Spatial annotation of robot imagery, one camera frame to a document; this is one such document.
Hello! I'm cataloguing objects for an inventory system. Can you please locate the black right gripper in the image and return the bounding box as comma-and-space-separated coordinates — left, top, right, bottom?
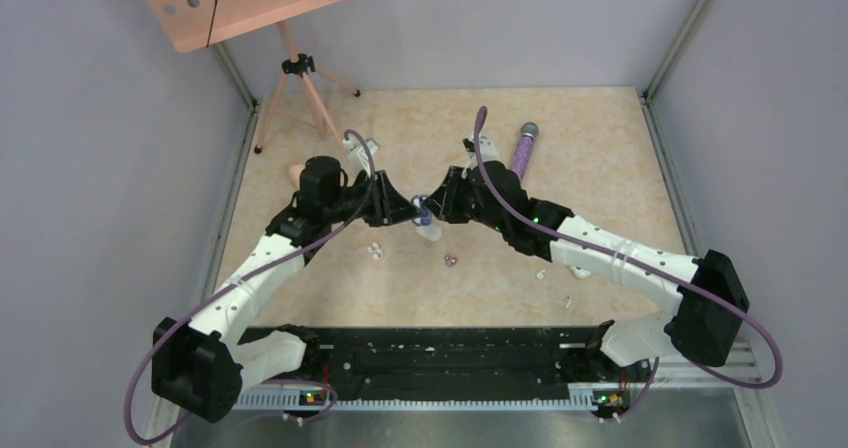
423, 166, 508, 234

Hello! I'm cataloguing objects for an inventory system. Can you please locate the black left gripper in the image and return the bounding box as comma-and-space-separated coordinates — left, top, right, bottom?
325, 169, 423, 227

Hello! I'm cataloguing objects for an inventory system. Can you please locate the lavender charging case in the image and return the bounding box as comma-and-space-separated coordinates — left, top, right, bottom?
411, 194, 432, 227

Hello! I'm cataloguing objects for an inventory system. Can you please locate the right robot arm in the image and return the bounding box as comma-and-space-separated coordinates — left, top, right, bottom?
424, 161, 750, 380

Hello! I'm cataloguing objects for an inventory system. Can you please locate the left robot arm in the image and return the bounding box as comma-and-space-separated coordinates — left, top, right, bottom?
151, 156, 420, 422

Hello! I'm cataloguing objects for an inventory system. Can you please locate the white oval charging case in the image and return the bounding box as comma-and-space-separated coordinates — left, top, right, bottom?
416, 225, 443, 242

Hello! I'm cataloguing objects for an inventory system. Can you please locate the white open earbud case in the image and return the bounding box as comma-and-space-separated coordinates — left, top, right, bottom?
570, 267, 592, 279

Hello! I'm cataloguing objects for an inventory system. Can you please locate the purple glitter microphone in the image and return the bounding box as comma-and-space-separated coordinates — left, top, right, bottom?
510, 122, 540, 181

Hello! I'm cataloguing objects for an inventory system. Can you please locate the pink music stand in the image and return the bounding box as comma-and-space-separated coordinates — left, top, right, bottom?
144, 0, 361, 140

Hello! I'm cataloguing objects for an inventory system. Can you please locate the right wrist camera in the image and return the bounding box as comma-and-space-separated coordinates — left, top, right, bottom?
463, 135, 500, 170

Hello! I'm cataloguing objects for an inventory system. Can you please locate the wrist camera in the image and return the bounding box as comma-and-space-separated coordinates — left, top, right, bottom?
463, 135, 500, 170
342, 137, 380, 175

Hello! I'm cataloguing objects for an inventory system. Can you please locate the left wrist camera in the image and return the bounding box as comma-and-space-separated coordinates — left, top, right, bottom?
342, 137, 380, 175

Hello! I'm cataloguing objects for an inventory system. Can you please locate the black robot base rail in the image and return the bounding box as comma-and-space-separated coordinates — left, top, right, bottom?
238, 325, 654, 407

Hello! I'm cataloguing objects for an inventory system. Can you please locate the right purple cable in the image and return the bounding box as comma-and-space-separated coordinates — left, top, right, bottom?
471, 105, 784, 422

